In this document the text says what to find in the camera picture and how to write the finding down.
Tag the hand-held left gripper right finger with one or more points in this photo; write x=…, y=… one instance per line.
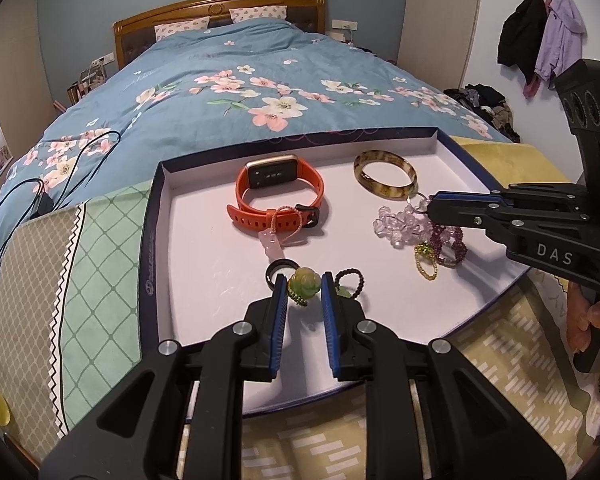
x=330, y=330

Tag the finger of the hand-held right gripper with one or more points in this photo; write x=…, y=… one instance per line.
x=540, y=195
x=460, y=215

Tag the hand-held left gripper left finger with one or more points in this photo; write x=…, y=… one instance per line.
x=280, y=320

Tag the white tray with blue rim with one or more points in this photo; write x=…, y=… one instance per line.
x=220, y=285

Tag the person's right hand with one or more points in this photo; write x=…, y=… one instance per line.
x=576, y=320

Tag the yellow blanket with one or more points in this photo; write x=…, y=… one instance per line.
x=520, y=160

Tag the tortoiseshell bangle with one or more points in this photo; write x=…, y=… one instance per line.
x=386, y=193

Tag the pile of dark clothes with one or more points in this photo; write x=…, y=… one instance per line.
x=485, y=105

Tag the orange smartwatch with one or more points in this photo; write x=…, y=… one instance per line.
x=242, y=217

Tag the purple jacket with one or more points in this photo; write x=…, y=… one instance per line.
x=560, y=35

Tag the black jacket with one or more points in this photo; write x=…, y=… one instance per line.
x=520, y=35

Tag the patchwork patterned blanket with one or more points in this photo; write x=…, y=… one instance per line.
x=105, y=285

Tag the black charger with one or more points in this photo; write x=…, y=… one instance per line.
x=44, y=205

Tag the blue floral duvet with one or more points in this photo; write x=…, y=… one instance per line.
x=180, y=70

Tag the floral print pillow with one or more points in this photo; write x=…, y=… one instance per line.
x=257, y=14
x=180, y=27

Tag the bedside clutter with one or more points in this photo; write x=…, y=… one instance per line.
x=85, y=85

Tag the wooden headboard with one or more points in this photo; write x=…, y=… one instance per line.
x=220, y=2

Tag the white wall socket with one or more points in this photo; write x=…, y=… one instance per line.
x=345, y=24
x=103, y=58

